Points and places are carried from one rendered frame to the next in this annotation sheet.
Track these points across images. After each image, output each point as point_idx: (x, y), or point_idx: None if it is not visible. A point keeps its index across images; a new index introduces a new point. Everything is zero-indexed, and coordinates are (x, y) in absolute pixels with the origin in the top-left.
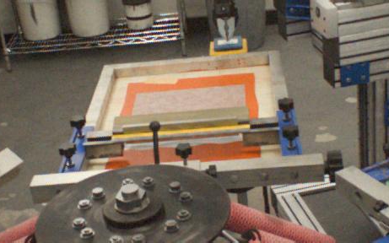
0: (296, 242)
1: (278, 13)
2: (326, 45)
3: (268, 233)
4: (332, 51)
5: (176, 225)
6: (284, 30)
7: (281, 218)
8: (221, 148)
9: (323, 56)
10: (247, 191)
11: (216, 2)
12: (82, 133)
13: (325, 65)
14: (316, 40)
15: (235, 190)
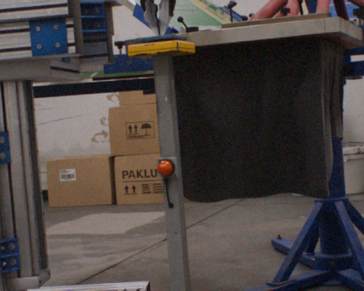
0: (258, 11)
1: (74, 20)
2: (108, 22)
3: (269, 1)
4: (111, 25)
5: None
6: (82, 40)
7: (255, 16)
8: None
9: (107, 37)
10: (199, 202)
11: None
12: (358, 23)
13: (108, 45)
14: (54, 58)
15: (213, 197)
